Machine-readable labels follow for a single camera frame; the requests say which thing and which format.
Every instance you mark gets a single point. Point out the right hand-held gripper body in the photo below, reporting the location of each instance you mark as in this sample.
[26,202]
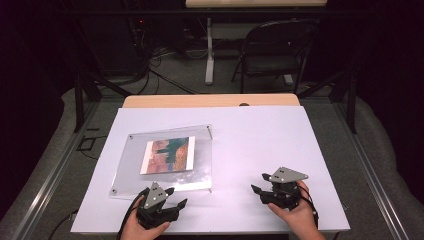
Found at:
[286,175]

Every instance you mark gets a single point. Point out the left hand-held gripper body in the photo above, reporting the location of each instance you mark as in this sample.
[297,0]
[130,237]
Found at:
[155,196]

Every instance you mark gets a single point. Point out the clear acrylic photo frame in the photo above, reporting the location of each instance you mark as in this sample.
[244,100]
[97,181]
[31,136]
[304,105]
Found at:
[133,173]

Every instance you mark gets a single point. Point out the painting print with white border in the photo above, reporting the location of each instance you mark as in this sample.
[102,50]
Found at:
[168,155]

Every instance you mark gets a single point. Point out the person's left hand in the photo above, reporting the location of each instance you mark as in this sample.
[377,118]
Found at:
[140,231]

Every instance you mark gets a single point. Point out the person's right hand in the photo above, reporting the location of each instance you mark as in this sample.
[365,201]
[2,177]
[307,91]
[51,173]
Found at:
[300,221]

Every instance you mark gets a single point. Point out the white table board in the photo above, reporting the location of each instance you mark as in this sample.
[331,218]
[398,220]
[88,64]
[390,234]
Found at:
[253,146]

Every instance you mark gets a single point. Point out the wooden table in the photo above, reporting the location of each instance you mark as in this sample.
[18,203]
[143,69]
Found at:
[200,100]

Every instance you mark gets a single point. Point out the black metal stand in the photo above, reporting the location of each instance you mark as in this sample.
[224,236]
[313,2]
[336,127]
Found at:
[80,100]
[350,100]

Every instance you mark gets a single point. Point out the black folding chair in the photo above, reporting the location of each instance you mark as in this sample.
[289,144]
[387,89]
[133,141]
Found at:
[276,63]

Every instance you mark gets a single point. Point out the white desk leg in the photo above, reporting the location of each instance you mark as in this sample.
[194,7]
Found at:
[209,56]

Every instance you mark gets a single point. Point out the dark equipment rack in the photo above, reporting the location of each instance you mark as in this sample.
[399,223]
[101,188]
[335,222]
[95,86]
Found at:
[140,33]

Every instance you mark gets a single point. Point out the light wooden desk top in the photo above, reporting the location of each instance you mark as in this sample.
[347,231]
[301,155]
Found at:
[255,3]

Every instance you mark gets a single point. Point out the aluminium floor rail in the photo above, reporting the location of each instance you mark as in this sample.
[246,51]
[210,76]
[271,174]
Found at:
[370,180]
[50,176]

